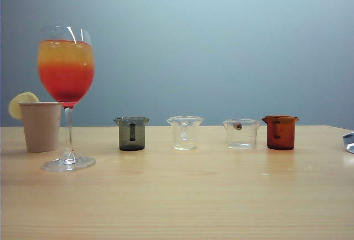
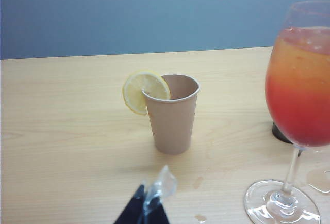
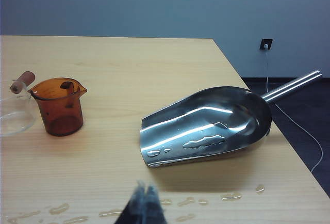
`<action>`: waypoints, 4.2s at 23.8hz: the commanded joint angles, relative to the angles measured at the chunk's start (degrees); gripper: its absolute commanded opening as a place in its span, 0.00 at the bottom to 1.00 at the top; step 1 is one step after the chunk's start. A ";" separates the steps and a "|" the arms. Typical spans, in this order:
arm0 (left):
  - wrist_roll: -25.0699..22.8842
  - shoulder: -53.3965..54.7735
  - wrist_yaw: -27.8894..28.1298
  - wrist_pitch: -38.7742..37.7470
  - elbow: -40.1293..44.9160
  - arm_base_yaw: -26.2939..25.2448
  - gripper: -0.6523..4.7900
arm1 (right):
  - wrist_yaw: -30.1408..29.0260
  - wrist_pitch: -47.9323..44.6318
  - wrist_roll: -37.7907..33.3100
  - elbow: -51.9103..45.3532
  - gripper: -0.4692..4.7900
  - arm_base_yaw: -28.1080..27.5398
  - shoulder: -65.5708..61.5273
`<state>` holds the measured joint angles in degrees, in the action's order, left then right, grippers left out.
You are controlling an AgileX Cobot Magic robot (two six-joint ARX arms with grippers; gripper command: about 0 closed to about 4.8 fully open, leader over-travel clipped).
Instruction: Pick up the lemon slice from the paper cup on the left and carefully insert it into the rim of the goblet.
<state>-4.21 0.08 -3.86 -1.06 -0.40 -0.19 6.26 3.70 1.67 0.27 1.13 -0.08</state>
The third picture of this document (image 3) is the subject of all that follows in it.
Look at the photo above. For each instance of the clear object at right edge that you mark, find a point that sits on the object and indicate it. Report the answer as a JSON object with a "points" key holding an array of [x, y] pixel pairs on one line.
{"points": [[206, 120]]}

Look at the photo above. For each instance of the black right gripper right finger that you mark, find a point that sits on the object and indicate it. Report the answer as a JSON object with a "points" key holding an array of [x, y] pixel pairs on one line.
{"points": [[154, 208]]}

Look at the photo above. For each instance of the amber glass measuring cup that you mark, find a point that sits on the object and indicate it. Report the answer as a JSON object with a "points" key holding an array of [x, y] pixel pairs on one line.
{"points": [[62, 115]]}

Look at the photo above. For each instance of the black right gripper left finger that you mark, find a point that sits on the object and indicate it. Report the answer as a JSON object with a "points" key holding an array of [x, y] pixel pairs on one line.
{"points": [[134, 208]]}

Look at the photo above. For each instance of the black wall outlet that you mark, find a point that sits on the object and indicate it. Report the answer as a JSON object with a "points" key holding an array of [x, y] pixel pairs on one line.
{"points": [[269, 42]]}

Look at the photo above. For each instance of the white power plug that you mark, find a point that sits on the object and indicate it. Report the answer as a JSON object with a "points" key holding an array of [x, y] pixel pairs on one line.
{"points": [[265, 46]]}

